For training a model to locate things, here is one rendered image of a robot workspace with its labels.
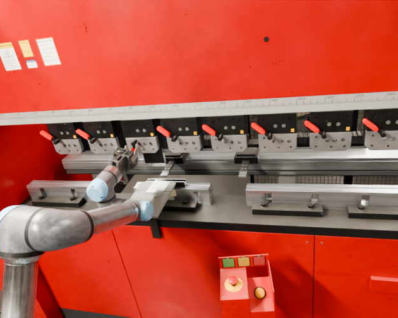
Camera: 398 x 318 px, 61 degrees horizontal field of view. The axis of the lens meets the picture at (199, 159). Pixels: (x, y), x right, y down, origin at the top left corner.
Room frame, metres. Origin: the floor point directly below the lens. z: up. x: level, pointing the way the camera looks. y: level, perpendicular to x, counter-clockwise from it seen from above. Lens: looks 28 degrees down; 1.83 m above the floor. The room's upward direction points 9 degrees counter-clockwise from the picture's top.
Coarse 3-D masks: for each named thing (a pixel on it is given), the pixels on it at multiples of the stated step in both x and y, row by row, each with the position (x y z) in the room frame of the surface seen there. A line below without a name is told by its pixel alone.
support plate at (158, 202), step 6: (138, 186) 1.40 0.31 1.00; (144, 186) 1.39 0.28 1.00; (168, 186) 1.36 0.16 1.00; (174, 186) 1.36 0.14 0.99; (138, 192) 1.35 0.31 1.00; (162, 192) 1.31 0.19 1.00; (168, 192) 1.30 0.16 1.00; (132, 198) 1.31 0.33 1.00; (138, 198) 1.30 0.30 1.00; (144, 198) 1.29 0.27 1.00; (150, 198) 1.28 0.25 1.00; (156, 198) 1.27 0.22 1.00; (162, 198) 1.26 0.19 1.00; (156, 204) 1.22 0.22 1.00; (162, 204) 1.22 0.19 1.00; (156, 210) 1.18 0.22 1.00; (156, 216) 1.14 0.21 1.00
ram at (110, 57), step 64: (0, 0) 1.55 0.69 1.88; (64, 0) 1.46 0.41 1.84; (128, 0) 1.37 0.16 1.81; (192, 0) 1.30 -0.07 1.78; (256, 0) 1.23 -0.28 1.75; (320, 0) 1.16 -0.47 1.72; (384, 0) 1.10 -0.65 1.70; (0, 64) 1.59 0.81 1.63; (64, 64) 1.49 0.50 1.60; (128, 64) 1.39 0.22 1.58; (192, 64) 1.31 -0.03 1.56; (256, 64) 1.23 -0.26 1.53; (320, 64) 1.16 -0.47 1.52; (384, 64) 1.10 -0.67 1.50
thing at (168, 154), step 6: (168, 150) 1.68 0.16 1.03; (168, 156) 1.62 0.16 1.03; (174, 156) 1.61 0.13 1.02; (180, 156) 1.60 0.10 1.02; (186, 156) 1.65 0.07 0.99; (168, 162) 1.61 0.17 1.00; (174, 162) 1.58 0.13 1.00; (180, 162) 1.59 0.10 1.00; (168, 168) 1.52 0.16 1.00; (162, 174) 1.47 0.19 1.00
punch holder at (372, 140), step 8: (368, 112) 1.11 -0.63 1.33; (376, 112) 1.10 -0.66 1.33; (384, 112) 1.09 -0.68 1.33; (392, 112) 1.08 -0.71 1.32; (376, 120) 1.10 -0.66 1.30; (384, 120) 1.09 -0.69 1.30; (392, 120) 1.08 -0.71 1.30; (368, 128) 1.11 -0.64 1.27; (384, 128) 1.09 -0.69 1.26; (392, 128) 1.08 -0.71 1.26; (368, 136) 1.10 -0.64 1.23; (376, 136) 1.09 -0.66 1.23; (392, 136) 1.08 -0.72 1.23; (368, 144) 1.10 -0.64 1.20; (376, 144) 1.09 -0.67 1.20; (384, 144) 1.08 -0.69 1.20; (392, 144) 1.08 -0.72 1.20
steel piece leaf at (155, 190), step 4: (152, 184) 1.40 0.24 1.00; (156, 184) 1.39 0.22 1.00; (160, 184) 1.38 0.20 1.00; (148, 188) 1.37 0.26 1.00; (152, 188) 1.36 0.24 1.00; (156, 188) 1.36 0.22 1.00; (160, 188) 1.35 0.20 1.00; (164, 188) 1.34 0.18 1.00; (144, 192) 1.31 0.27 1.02; (148, 192) 1.30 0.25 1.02; (152, 192) 1.29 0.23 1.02; (156, 192) 1.29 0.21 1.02; (160, 192) 1.31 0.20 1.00; (156, 196) 1.29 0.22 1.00
